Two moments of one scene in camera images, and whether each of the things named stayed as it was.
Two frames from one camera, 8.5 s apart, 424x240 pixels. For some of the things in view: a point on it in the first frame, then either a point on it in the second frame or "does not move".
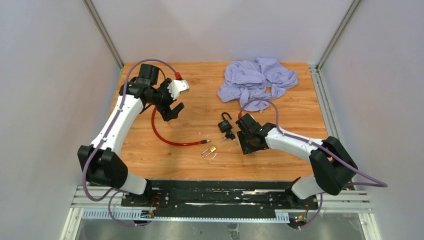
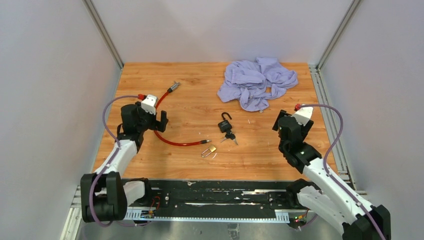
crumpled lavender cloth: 253,83 does not move
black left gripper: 163,87 to 157,125
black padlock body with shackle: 224,126 does not move
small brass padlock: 211,148 does not move
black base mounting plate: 215,198 does not move
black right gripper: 247,149 to 304,130
